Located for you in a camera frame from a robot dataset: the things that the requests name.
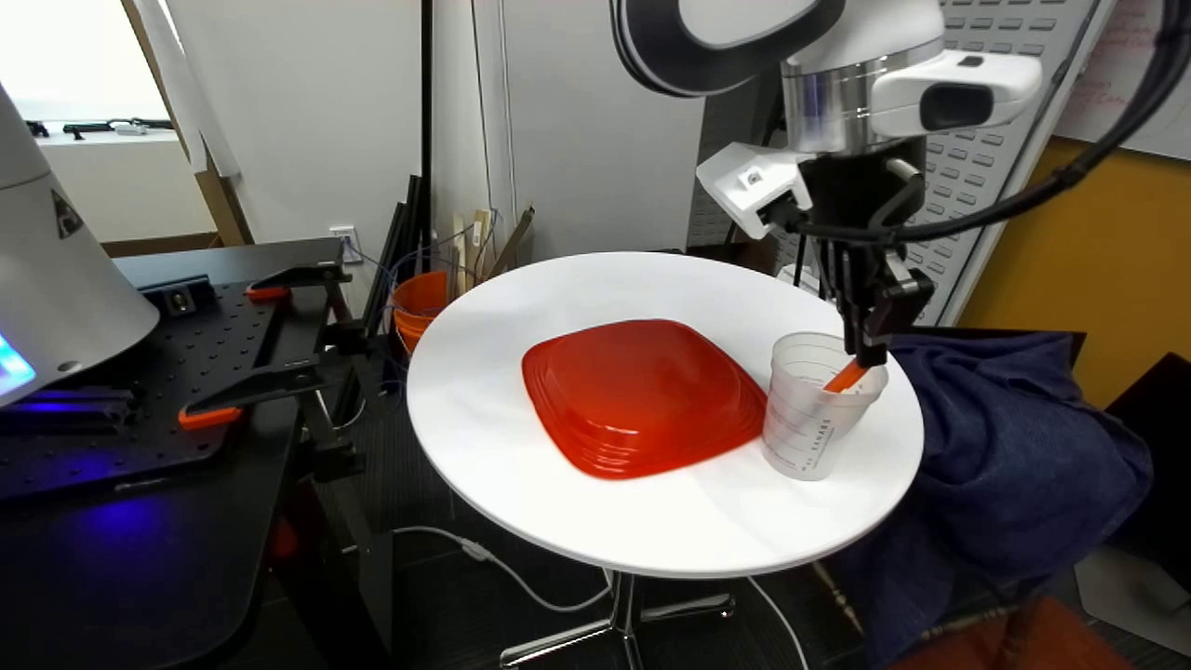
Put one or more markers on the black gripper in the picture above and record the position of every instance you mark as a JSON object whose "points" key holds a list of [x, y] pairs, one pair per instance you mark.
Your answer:
{"points": [[864, 204]]}

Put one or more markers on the orange capped marker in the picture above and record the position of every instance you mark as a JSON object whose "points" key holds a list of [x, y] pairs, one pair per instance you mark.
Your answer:
{"points": [[847, 379]]}

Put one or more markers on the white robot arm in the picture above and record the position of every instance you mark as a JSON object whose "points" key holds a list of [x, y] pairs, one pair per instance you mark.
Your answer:
{"points": [[826, 63]]}

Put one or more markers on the clear plastic measuring cup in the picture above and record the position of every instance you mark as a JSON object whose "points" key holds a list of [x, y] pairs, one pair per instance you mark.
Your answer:
{"points": [[805, 426]]}

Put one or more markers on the white pegboard panel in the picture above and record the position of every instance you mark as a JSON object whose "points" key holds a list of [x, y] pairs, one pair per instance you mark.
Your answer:
{"points": [[978, 171]]}

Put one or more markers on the round white table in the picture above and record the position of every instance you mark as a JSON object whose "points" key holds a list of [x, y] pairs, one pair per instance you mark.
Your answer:
{"points": [[702, 502]]}

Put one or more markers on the navy blue cloth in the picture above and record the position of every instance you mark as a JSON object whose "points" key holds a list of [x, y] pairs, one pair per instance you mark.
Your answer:
{"points": [[1023, 479]]}

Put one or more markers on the red square plate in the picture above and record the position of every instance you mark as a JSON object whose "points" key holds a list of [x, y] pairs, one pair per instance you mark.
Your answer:
{"points": [[642, 395]]}

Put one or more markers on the orange bucket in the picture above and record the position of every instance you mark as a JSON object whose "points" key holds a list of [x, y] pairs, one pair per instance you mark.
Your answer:
{"points": [[417, 302]]}

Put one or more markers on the black orange clamp far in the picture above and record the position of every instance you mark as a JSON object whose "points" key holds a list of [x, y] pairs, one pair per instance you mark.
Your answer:
{"points": [[282, 283]]}

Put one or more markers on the black orange clamp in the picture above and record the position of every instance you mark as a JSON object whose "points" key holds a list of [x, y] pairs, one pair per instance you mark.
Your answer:
{"points": [[262, 386], [282, 283]]}

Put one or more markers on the black orange clamp near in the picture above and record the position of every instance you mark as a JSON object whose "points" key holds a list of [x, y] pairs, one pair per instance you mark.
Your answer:
{"points": [[262, 386]]}

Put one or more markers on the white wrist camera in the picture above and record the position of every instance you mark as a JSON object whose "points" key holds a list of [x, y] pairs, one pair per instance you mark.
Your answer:
{"points": [[953, 91]]}

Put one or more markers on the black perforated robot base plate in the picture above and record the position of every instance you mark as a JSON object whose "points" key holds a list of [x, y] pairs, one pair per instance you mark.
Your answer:
{"points": [[118, 426]]}

